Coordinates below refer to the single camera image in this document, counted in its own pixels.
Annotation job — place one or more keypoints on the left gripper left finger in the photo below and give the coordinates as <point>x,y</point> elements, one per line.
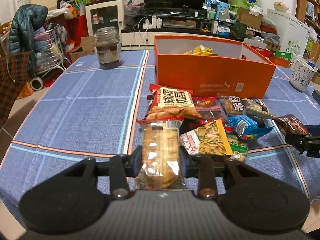
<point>78,196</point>

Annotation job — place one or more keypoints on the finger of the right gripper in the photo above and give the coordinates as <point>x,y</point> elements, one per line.
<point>313,129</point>

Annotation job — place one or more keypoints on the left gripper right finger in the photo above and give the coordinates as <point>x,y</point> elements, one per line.
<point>249,198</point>

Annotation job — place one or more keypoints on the brown chocolate cookie packet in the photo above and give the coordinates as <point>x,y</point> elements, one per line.
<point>289,124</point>

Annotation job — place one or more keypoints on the clear cracker packet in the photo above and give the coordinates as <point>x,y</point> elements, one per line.
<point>161,166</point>

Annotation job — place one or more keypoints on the green cow biscuit packet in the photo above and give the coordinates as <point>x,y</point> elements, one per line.
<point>239,148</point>

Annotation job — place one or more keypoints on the white patterned cup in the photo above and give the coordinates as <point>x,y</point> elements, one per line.
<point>302,74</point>

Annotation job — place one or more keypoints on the beige black snack bar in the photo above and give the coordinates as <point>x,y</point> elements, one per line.
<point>256,109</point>

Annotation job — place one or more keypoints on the blue crinkled snack packet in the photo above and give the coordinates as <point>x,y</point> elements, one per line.
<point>246,128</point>

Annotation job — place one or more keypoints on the green yellow noodle snack bag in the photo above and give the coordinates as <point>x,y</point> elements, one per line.
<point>208,139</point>

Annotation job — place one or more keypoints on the brown clear cake packet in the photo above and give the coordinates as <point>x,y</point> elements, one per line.
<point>232,105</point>

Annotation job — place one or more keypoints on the blue plaid tablecloth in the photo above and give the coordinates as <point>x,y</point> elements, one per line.
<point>90,112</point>

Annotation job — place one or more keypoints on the dark red jerky packet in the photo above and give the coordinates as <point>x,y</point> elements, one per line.
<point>210,109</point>

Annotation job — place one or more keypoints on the orange cardboard shoe box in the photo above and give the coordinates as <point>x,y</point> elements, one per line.
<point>238,70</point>

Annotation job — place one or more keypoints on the brown cardboard box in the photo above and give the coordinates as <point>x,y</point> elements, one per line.
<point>252,20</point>

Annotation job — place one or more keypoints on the red broad bean snack bag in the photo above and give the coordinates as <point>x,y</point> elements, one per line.
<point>171,103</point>

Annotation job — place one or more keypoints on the plaid fabric chair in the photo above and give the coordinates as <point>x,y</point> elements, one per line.
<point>16,70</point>

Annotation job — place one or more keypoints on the glass jar with dark contents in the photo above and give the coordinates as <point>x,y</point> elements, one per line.
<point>108,47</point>

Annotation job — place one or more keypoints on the white tv stand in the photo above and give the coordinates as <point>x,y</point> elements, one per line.
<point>133,37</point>

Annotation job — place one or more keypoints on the teal puffer jacket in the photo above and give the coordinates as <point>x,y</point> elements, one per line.
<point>28,19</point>

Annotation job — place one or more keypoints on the white glass door cabinet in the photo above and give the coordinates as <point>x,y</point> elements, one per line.
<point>105,14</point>

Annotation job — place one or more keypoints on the metal wire cart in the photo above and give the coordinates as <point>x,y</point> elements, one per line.
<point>50,53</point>

